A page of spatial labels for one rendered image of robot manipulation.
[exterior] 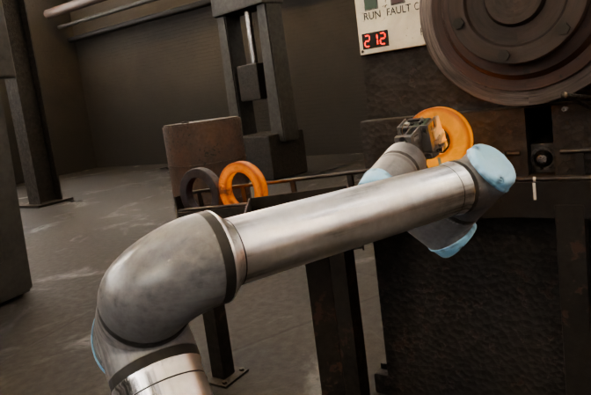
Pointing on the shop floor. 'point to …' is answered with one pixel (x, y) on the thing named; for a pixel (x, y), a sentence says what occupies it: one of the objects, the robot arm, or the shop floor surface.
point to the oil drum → (205, 152)
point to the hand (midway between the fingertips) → (437, 132)
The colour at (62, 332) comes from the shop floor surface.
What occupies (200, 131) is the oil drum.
